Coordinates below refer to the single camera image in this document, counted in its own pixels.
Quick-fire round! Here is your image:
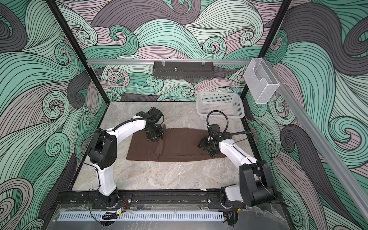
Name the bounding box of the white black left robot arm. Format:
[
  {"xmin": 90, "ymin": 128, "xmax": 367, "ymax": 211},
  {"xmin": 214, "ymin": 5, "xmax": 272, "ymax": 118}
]
[{"xmin": 87, "ymin": 107, "xmax": 164, "ymax": 209}]

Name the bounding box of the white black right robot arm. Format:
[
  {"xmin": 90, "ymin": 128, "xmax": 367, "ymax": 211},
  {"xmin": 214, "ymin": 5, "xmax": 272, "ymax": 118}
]
[{"xmin": 198, "ymin": 124, "xmax": 277, "ymax": 208}]

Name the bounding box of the white plastic laundry basket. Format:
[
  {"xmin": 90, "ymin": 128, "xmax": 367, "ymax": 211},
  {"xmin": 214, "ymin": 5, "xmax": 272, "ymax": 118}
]
[{"xmin": 196, "ymin": 92, "xmax": 245, "ymax": 121}]

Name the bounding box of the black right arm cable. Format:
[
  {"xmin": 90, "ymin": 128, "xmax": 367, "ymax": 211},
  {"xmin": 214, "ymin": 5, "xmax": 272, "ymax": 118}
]
[{"xmin": 205, "ymin": 110, "xmax": 254, "ymax": 139}]

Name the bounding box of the black corner post right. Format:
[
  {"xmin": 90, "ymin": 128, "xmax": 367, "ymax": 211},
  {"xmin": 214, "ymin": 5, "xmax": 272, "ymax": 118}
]
[{"xmin": 240, "ymin": 0, "xmax": 293, "ymax": 101}]

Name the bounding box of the black corner post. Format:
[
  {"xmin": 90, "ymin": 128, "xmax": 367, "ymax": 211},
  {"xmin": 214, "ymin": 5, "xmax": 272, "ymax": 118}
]
[
  {"xmin": 240, "ymin": 0, "xmax": 293, "ymax": 101},
  {"xmin": 45, "ymin": 0, "xmax": 110, "ymax": 106}
]

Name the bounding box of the black perforated wall tray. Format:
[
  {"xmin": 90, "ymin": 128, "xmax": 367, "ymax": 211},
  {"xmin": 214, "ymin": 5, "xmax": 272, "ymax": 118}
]
[{"xmin": 152, "ymin": 62, "xmax": 215, "ymax": 81}]

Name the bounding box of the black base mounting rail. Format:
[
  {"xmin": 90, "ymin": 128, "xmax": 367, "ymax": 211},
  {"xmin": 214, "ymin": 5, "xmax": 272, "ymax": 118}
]
[{"xmin": 57, "ymin": 189, "xmax": 284, "ymax": 210}]

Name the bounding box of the aluminium rail back wall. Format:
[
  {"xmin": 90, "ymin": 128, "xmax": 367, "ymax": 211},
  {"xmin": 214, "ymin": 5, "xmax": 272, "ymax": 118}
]
[{"xmin": 86, "ymin": 58, "xmax": 251, "ymax": 66}]

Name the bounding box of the aluminium rail wall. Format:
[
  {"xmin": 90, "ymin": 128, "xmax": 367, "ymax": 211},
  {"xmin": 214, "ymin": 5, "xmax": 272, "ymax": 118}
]
[
  {"xmin": 265, "ymin": 61, "xmax": 368, "ymax": 222},
  {"xmin": 86, "ymin": 58, "xmax": 251, "ymax": 66}
]

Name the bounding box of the clear plastic wall bin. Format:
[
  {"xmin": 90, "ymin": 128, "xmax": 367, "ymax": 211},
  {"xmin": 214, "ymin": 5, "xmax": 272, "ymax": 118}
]
[{"xmin": 243, "ymin": 58, "xmax": 280, "ymax": 104}]

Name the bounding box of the white slotted cable duct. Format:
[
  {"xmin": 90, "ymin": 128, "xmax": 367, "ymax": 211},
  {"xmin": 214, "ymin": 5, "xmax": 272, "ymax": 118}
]
[{"xmin": 57, "ymin": 211, "xmax": 225, "ymax": 221}]

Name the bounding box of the aluminium rail right wall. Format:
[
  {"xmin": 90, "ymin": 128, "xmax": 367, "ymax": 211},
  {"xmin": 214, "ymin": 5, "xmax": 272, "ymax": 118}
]
[{"xmin": 265, "ymin": 61, "xmax": 368, "ymax": 222}]

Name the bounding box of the black corner post left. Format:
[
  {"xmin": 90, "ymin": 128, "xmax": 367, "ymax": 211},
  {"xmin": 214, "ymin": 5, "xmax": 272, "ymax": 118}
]
[{"xmin": 45, "ymin": 0, "xmax": 110, "ymax": 106}]

